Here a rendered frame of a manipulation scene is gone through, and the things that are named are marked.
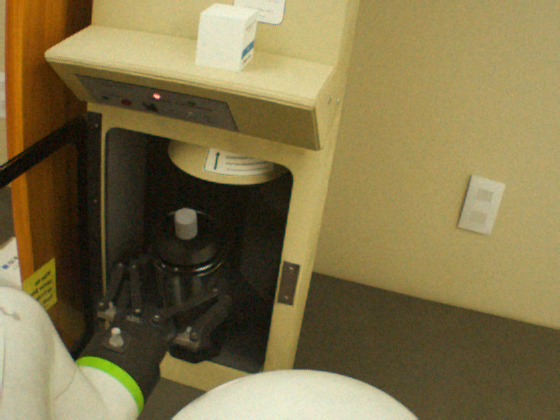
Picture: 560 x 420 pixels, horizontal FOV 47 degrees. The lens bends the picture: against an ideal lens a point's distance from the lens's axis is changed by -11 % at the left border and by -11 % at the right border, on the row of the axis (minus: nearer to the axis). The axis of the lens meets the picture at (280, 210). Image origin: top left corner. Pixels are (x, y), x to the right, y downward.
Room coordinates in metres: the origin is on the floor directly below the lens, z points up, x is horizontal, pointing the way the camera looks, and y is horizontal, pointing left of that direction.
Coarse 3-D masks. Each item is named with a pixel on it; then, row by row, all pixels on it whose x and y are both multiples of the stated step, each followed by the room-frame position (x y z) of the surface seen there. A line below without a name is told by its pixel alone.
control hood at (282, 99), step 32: (96, 32) 0.79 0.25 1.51; (128, 32) 0.80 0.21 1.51; (64, 64) 0.71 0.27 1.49; (96, 64) 0.69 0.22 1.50; (128, 64) 0.69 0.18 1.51; (160, 64) 0.69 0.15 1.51; (192, 64) 0.70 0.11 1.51; (256, 64) 0.73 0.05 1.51; (288, 64) 0.74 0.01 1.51; (320, 64) 0.76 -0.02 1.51; (224, 96) 0.68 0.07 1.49; (256, 96) 0.66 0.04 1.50; (288, 96) 0.66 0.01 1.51; (320, 96) 0.67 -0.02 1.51; (256, 128) 0.73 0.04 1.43; (288, 128) 0.70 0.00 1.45; (320, 128) 0.71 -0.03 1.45
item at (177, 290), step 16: (224, 240) 0.77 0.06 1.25; (160, 256) 0.73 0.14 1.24; (160, 272) 0.74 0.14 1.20; (208, 272) 0.72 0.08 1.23; (160, 288) 0.75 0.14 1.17; (176, 288) 0.73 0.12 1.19; (192, 288) 0.73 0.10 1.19; (160, 304) 0.77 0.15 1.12; (176, 304) 0.74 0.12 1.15; (208, 336) 0.77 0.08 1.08
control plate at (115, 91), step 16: (80, 80) 0.73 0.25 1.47; (96, 80) 0.72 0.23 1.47; (96, 96) 0.76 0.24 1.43; (112, 96) 0.75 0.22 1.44; (128, 96) 0.74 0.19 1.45; (144, 96) 0.73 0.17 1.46; (176, 96) 0.71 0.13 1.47; (192, 96) 0.69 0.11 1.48; (160, 112) 0.76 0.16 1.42; (176, 112) 0.74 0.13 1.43; (192, 112) 0.73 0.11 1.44; (208, 112) 0.72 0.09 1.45; (224, 112) 0.71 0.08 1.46; (224, 128) 0.75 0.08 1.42
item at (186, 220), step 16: (160, 224) 0.77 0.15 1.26; (176, 224) 0.74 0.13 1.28; (192, 224) 0.74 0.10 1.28; (208, 224) 0.77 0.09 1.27; (160, 240) 0.74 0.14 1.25; (176, 240) 0.74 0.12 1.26; (192, 240) 0.74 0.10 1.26; (208, 240) 0.75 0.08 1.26; (176, 256) 0.72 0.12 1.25; (192, 256) 0.72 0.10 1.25; (208, 256) 0.73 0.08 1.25
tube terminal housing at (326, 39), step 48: (96, 0) 0.82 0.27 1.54; (144, 0) 0.81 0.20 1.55; (192, 0) 0.79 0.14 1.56; (288, 0) 0.77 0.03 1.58; (336, 0) 0.76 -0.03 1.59; (288, 48) 0.77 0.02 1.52; (336, 48) 0.76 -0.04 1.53; (336, 96) 0.79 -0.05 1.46; (240, 144) 0.78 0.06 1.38; (288, 240) 0.77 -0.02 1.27; (288, 336) 0.76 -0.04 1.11; (192, 384) 0.79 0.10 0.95
